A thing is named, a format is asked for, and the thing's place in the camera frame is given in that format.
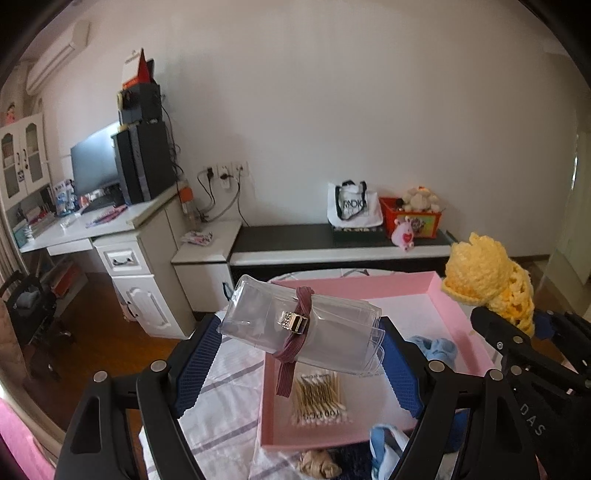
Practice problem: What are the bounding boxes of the white glass door cabinet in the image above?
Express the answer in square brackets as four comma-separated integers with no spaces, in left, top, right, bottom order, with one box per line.
[0,113,51,200]

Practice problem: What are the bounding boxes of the beige scrunchie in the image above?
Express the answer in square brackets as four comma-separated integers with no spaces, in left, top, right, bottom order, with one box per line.
[297,449,344,479]

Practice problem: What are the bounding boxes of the light blue fluffy doll scrunchie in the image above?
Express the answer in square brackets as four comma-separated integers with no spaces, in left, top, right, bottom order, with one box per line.
[407,335,459,373]

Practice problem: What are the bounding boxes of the white desk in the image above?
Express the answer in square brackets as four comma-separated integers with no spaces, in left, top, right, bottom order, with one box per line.
[18,186,200,340]

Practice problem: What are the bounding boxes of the yellow crochet scrunchie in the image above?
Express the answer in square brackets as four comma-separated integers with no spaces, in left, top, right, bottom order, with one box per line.
[440,232,537,339]

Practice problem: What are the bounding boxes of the pink plush toy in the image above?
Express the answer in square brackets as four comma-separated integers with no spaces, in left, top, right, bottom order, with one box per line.
[391,216,416,253]

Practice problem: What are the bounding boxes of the beige plush sheep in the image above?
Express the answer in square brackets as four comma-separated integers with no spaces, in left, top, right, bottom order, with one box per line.
[400,185,442,213]

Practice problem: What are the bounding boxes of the black computer monitor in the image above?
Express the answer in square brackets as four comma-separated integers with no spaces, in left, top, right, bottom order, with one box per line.
[69,121,122,197]

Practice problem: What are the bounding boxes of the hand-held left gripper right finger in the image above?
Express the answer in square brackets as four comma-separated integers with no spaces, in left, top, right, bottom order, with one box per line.
[376,316,541,480]

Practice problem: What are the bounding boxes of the pink cardboard box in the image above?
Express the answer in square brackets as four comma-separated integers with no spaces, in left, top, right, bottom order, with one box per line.
[259,271,503,450]

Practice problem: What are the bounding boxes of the white tote bag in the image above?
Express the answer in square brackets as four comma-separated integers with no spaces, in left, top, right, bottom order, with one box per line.
[327,181,384,229]

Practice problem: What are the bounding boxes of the red and white box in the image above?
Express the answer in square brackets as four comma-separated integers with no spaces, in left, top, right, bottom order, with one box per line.
[120,47,156,91]

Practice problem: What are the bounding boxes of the low white side cabinet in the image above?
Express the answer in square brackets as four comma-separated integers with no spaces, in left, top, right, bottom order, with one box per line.
[170,220,243,325]

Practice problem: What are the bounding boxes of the red toy bin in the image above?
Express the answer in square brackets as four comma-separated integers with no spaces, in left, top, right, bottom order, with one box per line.
[379,196,444,240]

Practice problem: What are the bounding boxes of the blue white patterned cloth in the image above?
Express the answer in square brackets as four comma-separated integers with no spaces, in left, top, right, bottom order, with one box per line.
[368,425,417,480]

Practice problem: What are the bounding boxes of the pink blanket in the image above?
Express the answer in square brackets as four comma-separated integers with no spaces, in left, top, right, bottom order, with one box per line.
[0,396,57,480]

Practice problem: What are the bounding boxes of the blue carton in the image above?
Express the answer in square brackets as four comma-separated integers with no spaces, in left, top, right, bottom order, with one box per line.
[52,180,77,216]

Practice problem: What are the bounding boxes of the orange capped bottle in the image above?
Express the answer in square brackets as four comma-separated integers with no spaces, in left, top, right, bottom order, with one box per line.
[178,182,195,228]

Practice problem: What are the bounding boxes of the black office chair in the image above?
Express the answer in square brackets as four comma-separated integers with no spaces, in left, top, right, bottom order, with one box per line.
[0,270,77,382]

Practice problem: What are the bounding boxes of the black box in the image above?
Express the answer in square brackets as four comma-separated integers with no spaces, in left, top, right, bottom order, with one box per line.
[117,83,163,126]

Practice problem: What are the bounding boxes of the black power cable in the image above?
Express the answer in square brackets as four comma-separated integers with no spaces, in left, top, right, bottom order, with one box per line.
[196,167,245,226]

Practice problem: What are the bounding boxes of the cotton swab packet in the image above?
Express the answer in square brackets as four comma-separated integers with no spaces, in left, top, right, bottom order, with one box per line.
[289,369,354,428]

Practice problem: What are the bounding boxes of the white wall outlet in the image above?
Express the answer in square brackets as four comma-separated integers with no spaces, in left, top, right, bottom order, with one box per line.
[203,160,250,190]

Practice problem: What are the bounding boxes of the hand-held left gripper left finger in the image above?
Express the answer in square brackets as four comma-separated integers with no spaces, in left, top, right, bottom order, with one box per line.
[54,318,223,480]

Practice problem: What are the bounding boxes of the mauve elastic hair tie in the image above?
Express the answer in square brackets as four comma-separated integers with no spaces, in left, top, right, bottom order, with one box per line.
[276,286,315,400]

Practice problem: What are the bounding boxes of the white air conditioner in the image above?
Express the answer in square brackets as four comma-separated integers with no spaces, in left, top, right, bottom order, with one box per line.
[25,22,90,96]

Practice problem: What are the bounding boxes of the pink pens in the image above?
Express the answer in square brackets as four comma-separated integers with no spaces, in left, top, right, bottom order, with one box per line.
[85,205,129,228]

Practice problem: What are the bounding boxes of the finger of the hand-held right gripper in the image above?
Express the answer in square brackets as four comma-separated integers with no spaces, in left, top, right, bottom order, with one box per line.
[536,310,591,370]
[470,307,539,365]

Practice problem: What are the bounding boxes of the black and white bench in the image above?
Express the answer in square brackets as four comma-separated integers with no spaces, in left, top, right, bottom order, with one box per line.
[229,223,456,283]

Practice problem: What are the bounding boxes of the black computer tower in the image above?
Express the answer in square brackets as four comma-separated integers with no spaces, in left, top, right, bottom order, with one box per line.
[111,121,179,205]

